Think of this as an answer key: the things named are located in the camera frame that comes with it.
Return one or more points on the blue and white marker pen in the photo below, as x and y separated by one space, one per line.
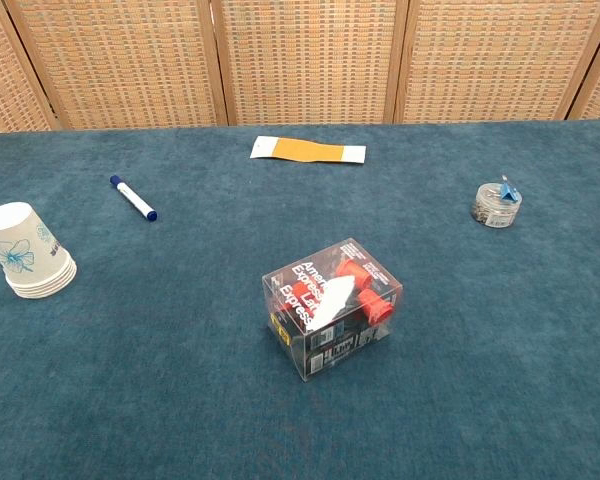
132 198

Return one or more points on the woven wooden folding screen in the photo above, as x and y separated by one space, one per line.
305 60

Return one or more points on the tan and white flat packet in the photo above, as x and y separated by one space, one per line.
305 150

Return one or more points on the clear jar of binder clips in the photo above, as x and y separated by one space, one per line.
492 216

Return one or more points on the red plastic cylinder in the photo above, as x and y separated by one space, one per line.
354 272
376 307

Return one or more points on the blue binder clip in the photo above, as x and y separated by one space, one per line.
508 193

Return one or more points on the red snack packet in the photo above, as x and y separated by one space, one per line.
330 352

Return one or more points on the blue fabric table cover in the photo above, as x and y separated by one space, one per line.
180 400

